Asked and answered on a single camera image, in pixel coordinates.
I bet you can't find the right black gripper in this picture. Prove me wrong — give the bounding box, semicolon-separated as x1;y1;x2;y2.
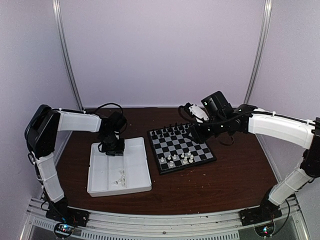
185;115;227;144

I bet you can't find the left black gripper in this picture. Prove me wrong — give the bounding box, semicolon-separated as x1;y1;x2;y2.
99;132;125;156

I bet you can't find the white plastic compartment tray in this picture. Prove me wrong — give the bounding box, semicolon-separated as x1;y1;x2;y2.
86;137;152;197

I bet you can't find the white chess piece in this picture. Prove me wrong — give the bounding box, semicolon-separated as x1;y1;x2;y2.
182;156;188;165

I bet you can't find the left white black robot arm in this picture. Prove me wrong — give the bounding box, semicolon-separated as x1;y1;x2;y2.
24;104;128;222

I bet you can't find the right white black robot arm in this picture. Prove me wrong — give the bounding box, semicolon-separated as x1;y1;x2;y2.
181;91;320;221

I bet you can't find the black grey chess board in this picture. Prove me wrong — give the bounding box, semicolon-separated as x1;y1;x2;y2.
147;123;217;175

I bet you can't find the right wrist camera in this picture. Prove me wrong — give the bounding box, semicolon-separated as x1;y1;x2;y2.
183;102;209;124

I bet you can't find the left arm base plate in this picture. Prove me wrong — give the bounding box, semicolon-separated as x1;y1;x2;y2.
45;208;90;227

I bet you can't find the front aluminium rail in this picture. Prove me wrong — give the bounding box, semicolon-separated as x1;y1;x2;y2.
18;197;310;240

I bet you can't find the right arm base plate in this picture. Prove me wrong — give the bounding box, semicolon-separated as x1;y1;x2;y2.
239;206;282;226

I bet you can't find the right aluminium frame post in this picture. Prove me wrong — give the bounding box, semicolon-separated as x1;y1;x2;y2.
243;0;273;104

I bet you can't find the aluminium frame post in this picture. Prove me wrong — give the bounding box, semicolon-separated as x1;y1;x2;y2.
243;0;273;104
52;0;84;110

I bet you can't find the left aluminium frame post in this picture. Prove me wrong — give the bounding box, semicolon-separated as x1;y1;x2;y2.
52;0;84;110

